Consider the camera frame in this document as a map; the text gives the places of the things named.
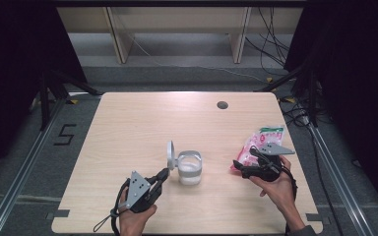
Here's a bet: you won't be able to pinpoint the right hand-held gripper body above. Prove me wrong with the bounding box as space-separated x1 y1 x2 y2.
241 142 295 183

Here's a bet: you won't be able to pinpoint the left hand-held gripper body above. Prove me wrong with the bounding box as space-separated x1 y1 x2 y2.
124 170 163 214

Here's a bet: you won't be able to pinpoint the clear container with white lid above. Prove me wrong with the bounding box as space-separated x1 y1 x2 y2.
166 141 204 187

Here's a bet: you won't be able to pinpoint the pink and white snack bag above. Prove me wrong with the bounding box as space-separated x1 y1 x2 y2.
230 126 285 171

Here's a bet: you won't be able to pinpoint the person's right hand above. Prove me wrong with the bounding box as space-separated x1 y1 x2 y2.
249 155 296 210

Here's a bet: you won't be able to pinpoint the person's left hand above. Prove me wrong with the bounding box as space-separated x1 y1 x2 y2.
118 190 158 236

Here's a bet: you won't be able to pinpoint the black metal stand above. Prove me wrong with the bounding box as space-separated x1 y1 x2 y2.
255 58 320 128
38 68 101 132

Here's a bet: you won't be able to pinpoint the black curtain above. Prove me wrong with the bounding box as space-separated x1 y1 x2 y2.
284 0 378 225
0 0 89 186

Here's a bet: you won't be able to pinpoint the beige wooden shelf unit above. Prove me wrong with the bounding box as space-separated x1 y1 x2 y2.
56 6 304 65

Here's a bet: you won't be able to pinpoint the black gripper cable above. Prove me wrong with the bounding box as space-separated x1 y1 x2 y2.
249 146 282 175

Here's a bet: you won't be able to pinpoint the black wrist strap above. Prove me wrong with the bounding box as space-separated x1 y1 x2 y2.
93 178 132 235
282 165 299 202

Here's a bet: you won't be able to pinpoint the black floor cables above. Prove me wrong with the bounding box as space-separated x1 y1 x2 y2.
279 97 347 236

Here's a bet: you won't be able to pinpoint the silver floor rail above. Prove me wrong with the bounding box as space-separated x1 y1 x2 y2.
0 97 67 236
307 123 377 236

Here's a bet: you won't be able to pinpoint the white floor cable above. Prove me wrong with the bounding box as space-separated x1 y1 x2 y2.
121 19 268 84

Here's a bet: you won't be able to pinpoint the bundle of black cables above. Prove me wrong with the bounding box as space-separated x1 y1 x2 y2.
244 7 291 77

